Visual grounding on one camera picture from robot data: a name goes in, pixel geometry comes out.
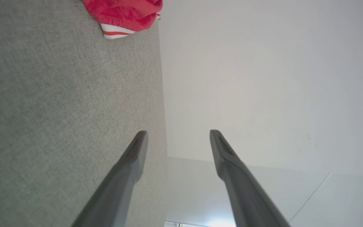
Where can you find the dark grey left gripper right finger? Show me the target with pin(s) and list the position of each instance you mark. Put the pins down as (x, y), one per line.
(244, 195)

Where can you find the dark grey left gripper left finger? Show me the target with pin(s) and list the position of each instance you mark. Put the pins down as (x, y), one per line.
(118, 189)

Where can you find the red and white basketball jersey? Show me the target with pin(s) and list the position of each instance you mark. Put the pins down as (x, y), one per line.
(121, 12)

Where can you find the grey fabric sofa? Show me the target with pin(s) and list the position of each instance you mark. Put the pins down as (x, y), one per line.
(43, 94)

